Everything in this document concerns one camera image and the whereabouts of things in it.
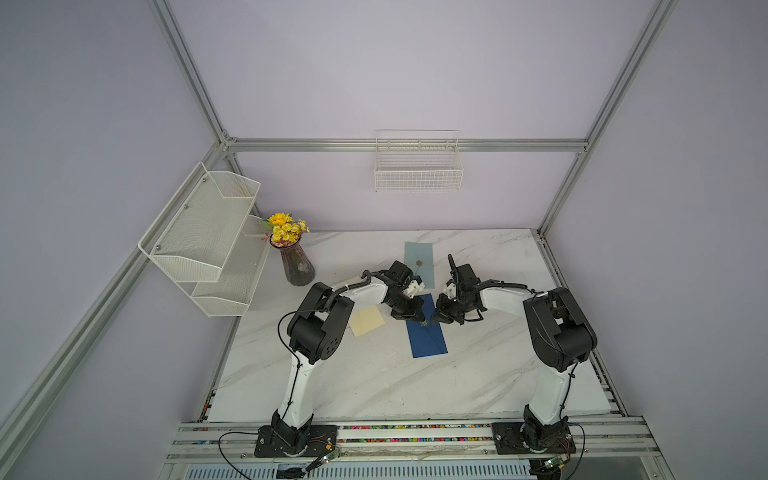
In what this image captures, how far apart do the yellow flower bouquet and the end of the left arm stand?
32 centimetres

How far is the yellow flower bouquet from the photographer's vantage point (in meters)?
0.88

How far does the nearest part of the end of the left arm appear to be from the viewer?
32.9 inches
